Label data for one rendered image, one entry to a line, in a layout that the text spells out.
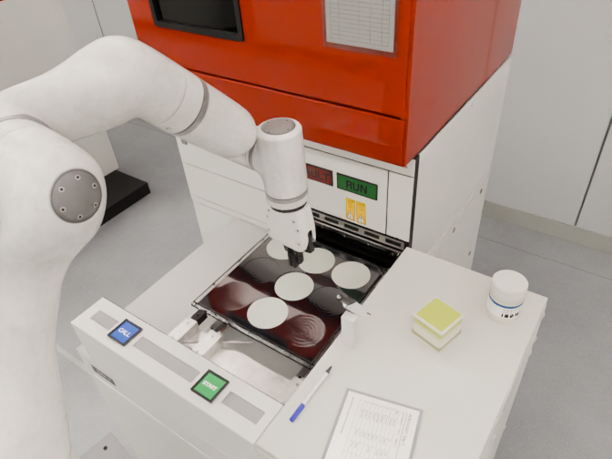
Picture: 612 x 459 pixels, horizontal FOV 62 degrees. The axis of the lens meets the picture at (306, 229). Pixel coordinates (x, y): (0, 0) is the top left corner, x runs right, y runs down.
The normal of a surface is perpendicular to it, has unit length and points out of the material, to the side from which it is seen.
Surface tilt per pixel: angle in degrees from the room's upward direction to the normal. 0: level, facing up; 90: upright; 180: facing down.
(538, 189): 90
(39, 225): 86
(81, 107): 104
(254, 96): 90
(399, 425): 0
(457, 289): 0
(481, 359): 0
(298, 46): 90
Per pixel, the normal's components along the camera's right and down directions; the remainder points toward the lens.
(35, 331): 0.80, 0.34
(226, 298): -0.07, -0.77
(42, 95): -0.20, 0.54
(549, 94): -0.56, 0.55
